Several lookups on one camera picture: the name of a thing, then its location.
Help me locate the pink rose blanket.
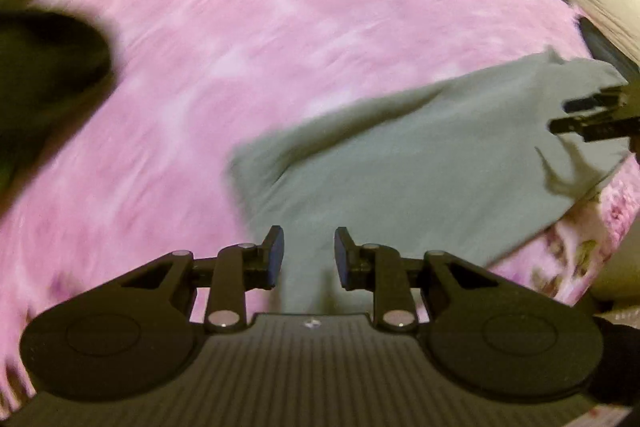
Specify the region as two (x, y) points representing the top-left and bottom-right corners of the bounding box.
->
(0, 0), (640, 414)

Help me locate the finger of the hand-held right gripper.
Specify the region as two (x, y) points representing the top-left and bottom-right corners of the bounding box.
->
(562, 87), (629, 114)
(548, 114), (640, 143)

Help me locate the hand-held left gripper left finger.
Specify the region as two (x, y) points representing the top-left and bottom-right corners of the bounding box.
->
(114, 225), (286, 334)

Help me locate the dark olive garment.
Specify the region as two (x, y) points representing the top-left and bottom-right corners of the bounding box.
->
(0, 6), (119, 204)

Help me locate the grey sweatshirt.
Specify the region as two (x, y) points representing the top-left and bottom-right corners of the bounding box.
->
(227, 48), (632, 316)

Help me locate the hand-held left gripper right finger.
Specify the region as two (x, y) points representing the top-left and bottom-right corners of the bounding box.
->
(334, 226), (522, 333)

